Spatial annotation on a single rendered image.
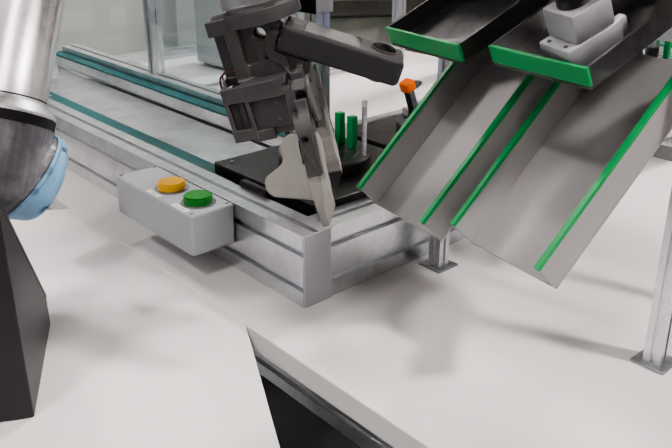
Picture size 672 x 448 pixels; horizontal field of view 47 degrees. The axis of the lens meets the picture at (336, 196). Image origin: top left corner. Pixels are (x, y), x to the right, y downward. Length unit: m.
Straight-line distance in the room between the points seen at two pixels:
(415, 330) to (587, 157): 0.29
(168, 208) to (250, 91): 0.40
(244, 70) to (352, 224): 0.35
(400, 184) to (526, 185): 0.17
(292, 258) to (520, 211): 0.30
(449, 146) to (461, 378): 0.28
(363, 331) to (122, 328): 0.29
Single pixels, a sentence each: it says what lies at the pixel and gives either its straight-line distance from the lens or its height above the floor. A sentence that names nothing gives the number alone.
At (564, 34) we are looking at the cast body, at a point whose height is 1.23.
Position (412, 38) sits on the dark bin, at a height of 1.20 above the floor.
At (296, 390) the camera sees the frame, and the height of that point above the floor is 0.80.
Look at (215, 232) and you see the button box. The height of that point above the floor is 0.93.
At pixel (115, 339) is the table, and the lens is 0.98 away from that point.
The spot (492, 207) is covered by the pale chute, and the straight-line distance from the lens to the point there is 0.89.
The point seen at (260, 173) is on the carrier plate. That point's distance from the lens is 1.15.
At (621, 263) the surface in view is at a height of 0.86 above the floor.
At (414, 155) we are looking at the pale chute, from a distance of 0.99.
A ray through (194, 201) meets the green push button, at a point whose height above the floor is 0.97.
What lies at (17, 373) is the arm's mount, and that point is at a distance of 0.85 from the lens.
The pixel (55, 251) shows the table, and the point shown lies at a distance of 1.23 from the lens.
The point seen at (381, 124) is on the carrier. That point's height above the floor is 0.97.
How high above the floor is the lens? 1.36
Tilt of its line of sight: 22 degrees down
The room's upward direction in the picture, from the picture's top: straight up
